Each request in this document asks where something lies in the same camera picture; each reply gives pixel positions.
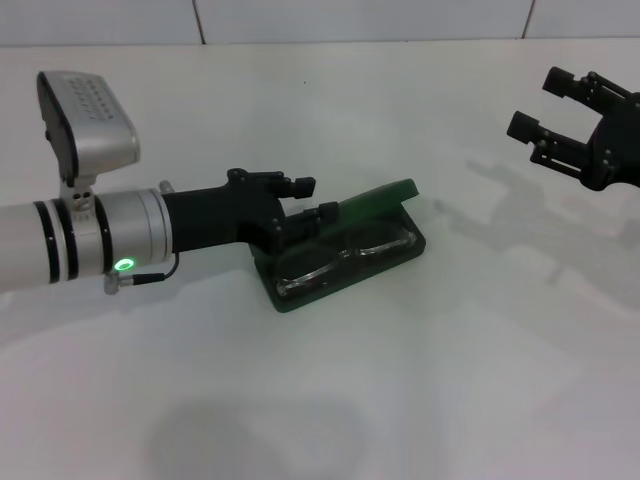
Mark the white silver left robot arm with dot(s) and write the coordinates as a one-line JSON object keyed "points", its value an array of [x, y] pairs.
{"points": [[50, 245]]}

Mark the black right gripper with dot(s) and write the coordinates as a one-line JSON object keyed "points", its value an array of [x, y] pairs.
{"points": [[620, 150]]}

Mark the green glasses case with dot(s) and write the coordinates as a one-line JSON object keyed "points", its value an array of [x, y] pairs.
{"points": [[380, 197]]}

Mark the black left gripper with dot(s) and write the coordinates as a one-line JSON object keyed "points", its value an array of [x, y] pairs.
{"points": [[215, 220]]}

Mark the clear white glasses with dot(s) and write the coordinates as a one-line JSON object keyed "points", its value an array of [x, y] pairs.
{"points": [[305, 279]]}

